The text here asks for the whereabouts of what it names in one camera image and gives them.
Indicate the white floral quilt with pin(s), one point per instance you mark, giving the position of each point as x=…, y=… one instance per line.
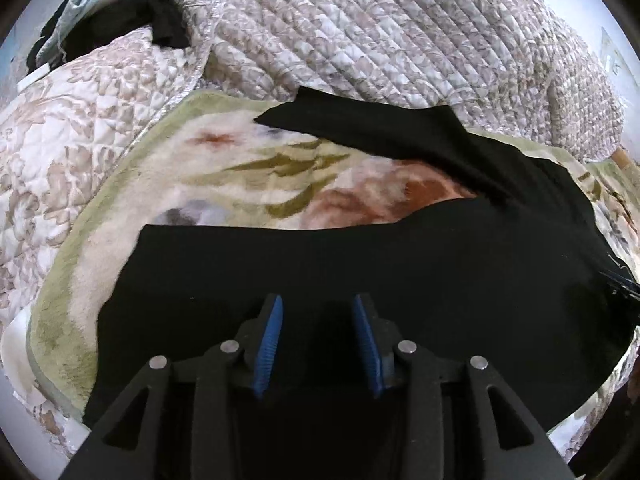
x=60, y=135

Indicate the plush floral blanket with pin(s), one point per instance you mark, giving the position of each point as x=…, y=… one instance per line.
x=200, y=185

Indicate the wooden bed post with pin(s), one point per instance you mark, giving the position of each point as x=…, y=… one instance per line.
x=622, y=158

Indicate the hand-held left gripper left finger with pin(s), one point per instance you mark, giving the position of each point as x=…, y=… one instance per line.
x=270, y=345

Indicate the white plastic strip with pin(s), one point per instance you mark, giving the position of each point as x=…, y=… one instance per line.
x=34, y=78

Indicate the black pants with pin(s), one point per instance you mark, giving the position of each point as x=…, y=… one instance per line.
x=350, y=260

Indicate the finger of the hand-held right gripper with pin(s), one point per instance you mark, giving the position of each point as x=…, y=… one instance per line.
x=620, y=282

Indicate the grey-brown quilted bedspread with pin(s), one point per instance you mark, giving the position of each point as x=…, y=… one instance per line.
x=375, y=35

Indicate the light blue cloth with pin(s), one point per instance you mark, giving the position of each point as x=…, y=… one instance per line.
x=82, y=2

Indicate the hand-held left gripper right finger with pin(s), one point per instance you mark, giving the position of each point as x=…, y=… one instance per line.
x=365, y=345

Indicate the dark clothing pile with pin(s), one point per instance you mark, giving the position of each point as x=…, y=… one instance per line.
x=155, y=10

